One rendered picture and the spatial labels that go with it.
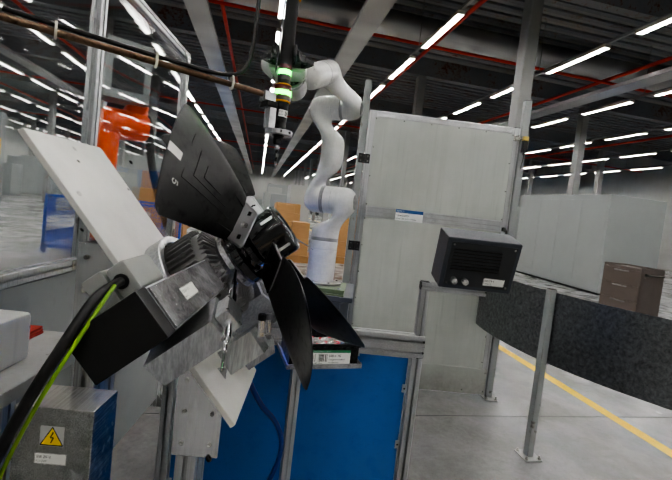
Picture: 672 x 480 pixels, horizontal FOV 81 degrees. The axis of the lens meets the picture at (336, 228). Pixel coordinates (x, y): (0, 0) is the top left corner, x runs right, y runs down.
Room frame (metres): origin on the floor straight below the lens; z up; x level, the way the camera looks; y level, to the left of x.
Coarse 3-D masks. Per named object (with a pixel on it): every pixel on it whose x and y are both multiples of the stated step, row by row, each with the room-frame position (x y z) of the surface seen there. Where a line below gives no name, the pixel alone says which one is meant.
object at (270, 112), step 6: (264, 90) 0.97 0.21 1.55; (264, 96) 0.97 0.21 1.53; (270, 96) 0.98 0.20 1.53; (264, 102) 0.98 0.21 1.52; (270, 102) 0.97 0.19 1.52; (276, 102) 0.98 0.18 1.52; (264, 108) 1.00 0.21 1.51; (270, 108) 0.98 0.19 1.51; (276, 108) 0.99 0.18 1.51; (264, 114) 1.00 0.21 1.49; (270, 114) 0.98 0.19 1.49; (264, 120) 1.00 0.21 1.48; (270, 120) 0.98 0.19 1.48; (264, 126) 1.00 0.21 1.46; (270, 126) 0.98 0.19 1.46; (270, 132) 0.98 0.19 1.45; (276, 132) 0.98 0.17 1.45; (282, 132) 0.98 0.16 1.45; (288, 132) 0.99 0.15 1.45
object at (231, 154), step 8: (168, 136) 0.96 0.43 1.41; (224, 144) 1.09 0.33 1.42; (224, 152) 1.05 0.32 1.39; (232, 152) 1.08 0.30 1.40; (232, 160) 1.04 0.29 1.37; (240, 160) 1.07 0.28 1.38; (232, 168) 1.01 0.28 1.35; (240, 168) 1.03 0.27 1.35; (240, 176) 1.00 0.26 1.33; (248, 176) 1.03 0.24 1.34; (248, 184) 1.00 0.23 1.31; (248, 192) 0.97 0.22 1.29
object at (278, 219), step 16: (272, 208) 0.90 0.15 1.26; (256, 224) 0.87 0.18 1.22; (272, 224) 0.86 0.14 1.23; (224, 240) 0.86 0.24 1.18; (256, 240) 0.86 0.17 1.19; (272, 240) 0.86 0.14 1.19; (288, 240) 0.87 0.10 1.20; (240, 256) 0.85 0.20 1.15; (256, 256) 0.88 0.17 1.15; (256, 272) 0.88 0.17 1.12
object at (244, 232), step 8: (248, 208) 0.85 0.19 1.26; (240, 216) 0.83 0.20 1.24; (248, 216) 0.85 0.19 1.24; (256, 216) 0.88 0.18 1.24; (240, 224) 0.83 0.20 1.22; (248, 224) 0.86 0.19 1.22; (232, 232) 0.81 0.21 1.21; (240, 232) 0.84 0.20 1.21; (248, 232) 0.86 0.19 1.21; (232, 240) 0.81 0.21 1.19; (240, 240) 0.84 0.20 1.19
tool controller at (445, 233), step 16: (448, 240) 1.33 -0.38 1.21; (464, 240) 1.33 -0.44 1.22; (480, 240) 1.33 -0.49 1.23; (496, 240) 1.35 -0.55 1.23; (512, 240) 1.37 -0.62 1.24; (448, 256) 1.35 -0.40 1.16; (464, 256) 1.34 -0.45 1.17; (480, 256) 1.35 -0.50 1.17; (496, 256) 1.34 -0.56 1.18; (512, 256) 1.35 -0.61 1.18; (432, 272) 1.46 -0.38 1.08; (448, 272) 1.36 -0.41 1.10; (464, 272) 1.36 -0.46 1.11; (480, 272) 1.36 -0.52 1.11; (496, 272) 1.36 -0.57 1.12; (512, 272) 1.37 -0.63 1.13; (464, 288) 1.38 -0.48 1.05; (480, 288) 1.38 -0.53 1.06; (496, 288) 1.38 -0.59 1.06
